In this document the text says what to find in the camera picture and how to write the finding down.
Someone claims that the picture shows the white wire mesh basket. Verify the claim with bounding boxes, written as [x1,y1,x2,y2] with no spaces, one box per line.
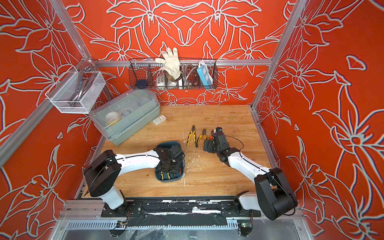
[45,68,106,114]

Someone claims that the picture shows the teal plastic storage box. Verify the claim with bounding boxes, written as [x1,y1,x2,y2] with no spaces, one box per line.
[154,141,186,183]

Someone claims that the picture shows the white work glove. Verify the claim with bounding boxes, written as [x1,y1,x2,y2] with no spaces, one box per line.
[155,48,181,80]

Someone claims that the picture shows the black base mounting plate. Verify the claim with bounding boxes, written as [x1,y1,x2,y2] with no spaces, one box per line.
[101,196,262,218]

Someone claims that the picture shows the translucent lidded storage container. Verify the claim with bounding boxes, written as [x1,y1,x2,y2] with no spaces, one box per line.
[89,90,161,146]

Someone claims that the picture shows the small white labelled box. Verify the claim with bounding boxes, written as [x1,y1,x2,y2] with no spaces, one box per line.
[153,115,167,126]

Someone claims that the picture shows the coiled clear cable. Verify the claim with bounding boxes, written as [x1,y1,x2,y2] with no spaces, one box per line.
[183,64,199,88]

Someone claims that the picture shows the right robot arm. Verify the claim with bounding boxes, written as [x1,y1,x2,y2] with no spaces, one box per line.
[204,128,298,221]

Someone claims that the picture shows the yellow pliers in box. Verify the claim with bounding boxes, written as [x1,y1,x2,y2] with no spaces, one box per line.
[159,172,180,181]

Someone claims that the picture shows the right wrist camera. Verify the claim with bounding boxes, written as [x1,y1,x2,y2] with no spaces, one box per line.
[214,127,223,133]

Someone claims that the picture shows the white power strip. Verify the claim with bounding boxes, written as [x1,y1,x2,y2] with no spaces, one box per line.
[156,74,166,88]

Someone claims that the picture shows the blue white box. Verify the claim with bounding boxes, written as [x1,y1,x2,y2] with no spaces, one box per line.
[197,61,214,89]

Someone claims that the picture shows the yellow black small pliers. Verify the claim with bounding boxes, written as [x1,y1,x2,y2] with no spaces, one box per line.
[195,128,207,148]

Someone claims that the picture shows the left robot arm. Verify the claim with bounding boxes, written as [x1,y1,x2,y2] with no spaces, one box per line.
[83,142,186,210]

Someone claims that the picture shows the dark blue round object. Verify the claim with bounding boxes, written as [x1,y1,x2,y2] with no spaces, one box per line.
[136,79,149,89]

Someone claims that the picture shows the yellow black combination pliers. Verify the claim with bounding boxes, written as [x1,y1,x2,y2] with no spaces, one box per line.
[187,125,196,147]

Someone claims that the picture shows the black wire wall basket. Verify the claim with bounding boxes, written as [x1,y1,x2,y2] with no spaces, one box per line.
[129,58,219,90]

